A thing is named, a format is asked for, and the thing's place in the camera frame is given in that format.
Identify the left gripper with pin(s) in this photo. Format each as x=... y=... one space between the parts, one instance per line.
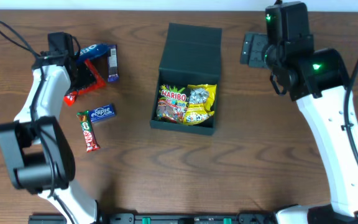
x=87 y=77

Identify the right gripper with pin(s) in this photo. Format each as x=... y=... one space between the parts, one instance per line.
x=253 y=50

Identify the red snack bag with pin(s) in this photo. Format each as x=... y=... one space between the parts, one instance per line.
x=69 y=99

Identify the black box with lid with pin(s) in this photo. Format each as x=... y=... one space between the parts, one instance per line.
x=191 y=56

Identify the yellow snack bag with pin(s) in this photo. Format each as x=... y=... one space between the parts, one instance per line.
x=200 y=103

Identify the Haribo gummy bag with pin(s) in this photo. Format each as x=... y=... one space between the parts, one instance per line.
x=172 y=103

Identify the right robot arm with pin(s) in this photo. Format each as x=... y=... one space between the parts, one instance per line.
x=318 y=82

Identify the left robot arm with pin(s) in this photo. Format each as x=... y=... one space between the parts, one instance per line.
x=36 y=152

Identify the blue Oreo cookie pack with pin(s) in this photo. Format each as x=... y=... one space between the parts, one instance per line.
x=92 y=52

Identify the dark purple chocolate bar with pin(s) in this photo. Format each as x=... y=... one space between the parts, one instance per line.
x=112 y=63

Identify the blue Eclipse mint box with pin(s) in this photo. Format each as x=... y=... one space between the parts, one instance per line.
x=102 y=113

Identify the red KitKat bar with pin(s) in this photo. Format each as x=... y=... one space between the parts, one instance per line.
x=90 y=140

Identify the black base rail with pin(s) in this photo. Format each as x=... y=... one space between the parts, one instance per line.
x=164 y=218

